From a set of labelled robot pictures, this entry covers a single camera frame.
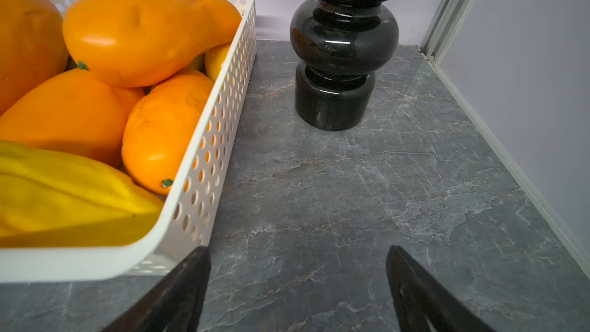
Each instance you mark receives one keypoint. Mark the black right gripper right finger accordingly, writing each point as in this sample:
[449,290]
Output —
[421,302]

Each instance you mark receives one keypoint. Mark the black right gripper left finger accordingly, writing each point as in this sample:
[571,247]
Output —
[175,303]

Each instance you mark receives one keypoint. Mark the large orange mango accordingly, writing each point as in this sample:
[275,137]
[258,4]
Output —
[32,47]

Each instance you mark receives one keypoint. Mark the orange mango right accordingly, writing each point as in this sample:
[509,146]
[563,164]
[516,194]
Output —
[160,128]

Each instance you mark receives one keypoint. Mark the small yellow mango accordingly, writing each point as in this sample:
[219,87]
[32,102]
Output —
[214,60]

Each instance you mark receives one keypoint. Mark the orange mango top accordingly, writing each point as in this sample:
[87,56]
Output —
[137,43]

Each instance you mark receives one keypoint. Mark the white perforated plastic basket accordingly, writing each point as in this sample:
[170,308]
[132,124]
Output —
[188,215]

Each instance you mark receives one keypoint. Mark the black glossy plant pot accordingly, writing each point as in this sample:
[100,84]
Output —
[341,45]

